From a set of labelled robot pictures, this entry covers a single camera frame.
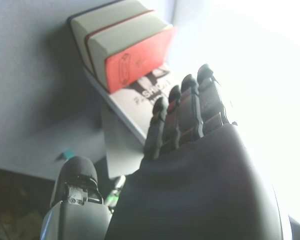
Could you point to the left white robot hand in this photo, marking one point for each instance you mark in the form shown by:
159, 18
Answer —
190, 187

